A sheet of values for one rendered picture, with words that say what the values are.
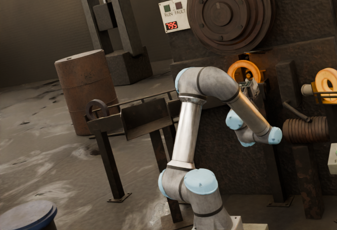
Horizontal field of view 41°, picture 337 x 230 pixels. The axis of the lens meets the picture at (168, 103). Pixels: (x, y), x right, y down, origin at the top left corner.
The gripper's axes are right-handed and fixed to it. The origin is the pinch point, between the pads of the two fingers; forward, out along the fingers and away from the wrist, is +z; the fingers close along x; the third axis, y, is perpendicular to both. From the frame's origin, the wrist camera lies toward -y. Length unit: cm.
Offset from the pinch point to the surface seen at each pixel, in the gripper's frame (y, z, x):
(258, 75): -5.3, 16.2, 3.6
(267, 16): 24.3, 22.9, -7.7
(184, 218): -70, -29, 55
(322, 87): -4.6, -2.4, -32.6
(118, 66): -167, 379, 394
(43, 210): -10, -80, 89
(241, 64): 1.8, 18.3, 11.5
